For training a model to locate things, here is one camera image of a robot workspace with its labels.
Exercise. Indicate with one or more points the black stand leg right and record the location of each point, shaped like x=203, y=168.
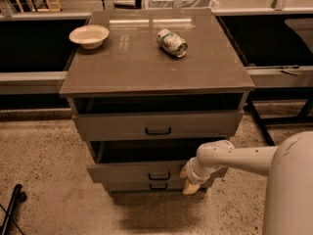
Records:
x=302, y=117

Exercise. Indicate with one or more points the crushed soda can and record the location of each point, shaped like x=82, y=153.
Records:
x=172, y=43

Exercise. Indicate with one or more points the grey bottom drawer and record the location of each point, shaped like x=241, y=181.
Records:
x=130, y=186

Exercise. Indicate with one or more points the wire mesh basket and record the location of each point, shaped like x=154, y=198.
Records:
x=186, y=4

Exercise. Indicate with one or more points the black stand leg left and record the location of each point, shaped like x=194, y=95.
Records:
x=18, y=196

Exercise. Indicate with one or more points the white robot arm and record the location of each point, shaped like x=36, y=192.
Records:
x=289, y=171

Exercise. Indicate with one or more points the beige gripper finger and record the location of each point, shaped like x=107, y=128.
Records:
x=190, y=187

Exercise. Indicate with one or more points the white ceramic bowl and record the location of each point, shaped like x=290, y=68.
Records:
x=89, y=36

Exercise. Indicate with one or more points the grey drawer cabinet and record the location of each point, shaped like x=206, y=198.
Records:
x=131, y=74

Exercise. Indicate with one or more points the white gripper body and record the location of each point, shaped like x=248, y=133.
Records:
x=193, y=174

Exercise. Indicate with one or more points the black stand leg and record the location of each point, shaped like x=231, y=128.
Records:
x=302, y=117
x=18, y=196

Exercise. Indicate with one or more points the grey drawer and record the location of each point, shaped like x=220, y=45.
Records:
x=119, y=163
x=130, y=186
x=122, y=127

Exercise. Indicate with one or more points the grey top drawer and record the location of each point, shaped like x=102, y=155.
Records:
x=122, y=127

